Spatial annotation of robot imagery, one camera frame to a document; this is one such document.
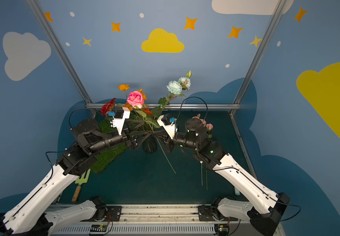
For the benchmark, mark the orange poppy flower stem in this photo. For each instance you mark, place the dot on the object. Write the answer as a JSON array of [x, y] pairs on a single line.
[[126, 87]]

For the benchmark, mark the dark red flower stem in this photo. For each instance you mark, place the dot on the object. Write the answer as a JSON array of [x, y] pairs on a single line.
[[108, 107]]

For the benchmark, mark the green artificial grass mat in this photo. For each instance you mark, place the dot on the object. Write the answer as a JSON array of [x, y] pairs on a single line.
[[105, 158]]

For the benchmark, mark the pale blue white flower stem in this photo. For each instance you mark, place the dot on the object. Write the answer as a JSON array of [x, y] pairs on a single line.
[[176, 89]]

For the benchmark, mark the aluminium frame back bar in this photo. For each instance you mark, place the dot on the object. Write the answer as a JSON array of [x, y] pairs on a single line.
[[180, 106]]

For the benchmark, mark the dark glass vase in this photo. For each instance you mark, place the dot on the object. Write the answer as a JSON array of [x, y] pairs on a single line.
[[150, 144]]

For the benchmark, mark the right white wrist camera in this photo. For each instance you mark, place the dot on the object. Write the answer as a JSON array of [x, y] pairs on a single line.
[[169, 124]]

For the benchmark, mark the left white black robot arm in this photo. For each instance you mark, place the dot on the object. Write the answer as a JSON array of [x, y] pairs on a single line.
[[29, 218]]

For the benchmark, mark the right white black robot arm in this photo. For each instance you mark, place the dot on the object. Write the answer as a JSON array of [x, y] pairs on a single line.
[[264, 207]]

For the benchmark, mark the orange gerbera flower stem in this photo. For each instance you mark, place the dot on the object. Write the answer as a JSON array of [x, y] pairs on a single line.
[[147, 111]]

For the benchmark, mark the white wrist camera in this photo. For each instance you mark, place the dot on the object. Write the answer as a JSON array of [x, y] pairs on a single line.
[[169, 124], [119, 115]]

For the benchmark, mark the green garden fork tool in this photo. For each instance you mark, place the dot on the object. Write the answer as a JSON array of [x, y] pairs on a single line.
[[81, 180]]

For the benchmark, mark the magenta rose stem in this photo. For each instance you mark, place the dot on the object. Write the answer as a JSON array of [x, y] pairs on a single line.
[[145, 121]]

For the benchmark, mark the aluminium frame post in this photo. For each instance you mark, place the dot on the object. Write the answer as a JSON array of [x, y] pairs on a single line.
[[46, 26], [269, 31]]

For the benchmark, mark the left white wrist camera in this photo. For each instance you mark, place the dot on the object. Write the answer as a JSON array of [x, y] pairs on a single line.
[[119, 115]]

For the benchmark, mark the aluminium frame right post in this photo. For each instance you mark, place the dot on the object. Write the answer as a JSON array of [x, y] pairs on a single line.
[[269, 31]]

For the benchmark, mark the aluminium frame left post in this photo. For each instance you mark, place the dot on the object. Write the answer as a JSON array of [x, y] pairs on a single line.
[[46, 26]]

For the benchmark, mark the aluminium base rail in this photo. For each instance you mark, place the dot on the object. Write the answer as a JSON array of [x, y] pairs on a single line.
[[232, 218]]

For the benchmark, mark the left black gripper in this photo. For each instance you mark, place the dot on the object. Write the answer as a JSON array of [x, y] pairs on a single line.
[[130, 137]]

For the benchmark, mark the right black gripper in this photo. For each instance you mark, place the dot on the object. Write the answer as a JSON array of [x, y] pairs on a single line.
[[169, 141]]

